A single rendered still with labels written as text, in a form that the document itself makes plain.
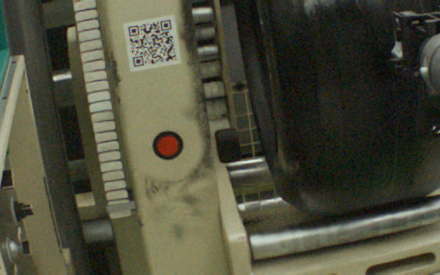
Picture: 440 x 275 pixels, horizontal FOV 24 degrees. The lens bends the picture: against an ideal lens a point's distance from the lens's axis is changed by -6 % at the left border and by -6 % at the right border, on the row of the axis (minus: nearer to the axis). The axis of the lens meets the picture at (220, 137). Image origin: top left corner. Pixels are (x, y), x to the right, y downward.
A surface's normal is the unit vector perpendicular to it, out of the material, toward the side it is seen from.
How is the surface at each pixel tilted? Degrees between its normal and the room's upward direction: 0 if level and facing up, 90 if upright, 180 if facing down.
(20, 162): 90
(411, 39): 83
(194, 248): 90
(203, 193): 90
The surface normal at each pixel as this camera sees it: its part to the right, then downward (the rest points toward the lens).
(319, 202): -0.10, 0.89
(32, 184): 0.11, 0.35
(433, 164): 0.16, 0.78
